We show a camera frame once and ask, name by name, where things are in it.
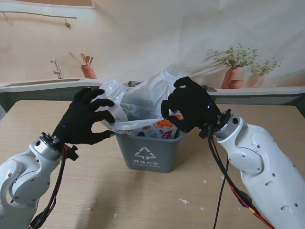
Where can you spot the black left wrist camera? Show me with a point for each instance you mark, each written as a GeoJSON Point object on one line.
{"type": "Point", "coordinates": [72, 153]}

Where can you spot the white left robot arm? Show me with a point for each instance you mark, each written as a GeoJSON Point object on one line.
{"type": "Point", "coordinates": [21, 171]}

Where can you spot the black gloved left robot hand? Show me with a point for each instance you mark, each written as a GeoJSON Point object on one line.
{"type": "Point", "coordinates": [78, 124]}

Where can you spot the printed white plastic bag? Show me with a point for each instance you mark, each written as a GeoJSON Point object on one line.
{"type": "Point", "coordinates": [143, 95]}

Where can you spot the kitchen scene printed backdrop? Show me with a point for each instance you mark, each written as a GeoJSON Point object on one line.
{"type": "Point", "coordinates": [152, 35]}

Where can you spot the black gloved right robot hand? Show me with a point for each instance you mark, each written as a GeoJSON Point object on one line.
{"type": "Point", "coordinates": [195, 107]}

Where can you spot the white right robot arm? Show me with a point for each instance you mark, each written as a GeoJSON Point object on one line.
{"type": "Point", "coordinates": [262, 155]}

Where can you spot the large white paper scrap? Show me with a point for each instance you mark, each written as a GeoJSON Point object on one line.
{"type": "Point", "coordinates": [184, 201]}

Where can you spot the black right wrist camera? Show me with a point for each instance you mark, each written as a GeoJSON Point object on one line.
{"type": "Point", "coordinates": [205, 132]}

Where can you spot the grey plastic waste bin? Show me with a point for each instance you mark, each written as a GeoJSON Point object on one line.
{"type": "Point", "coordinates": [147, 148]}

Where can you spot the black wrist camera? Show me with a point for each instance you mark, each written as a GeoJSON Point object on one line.
{"type": "Point", "coordinates": [72, 153]}
{"type": "Point", "coordinates": [205, 132]}

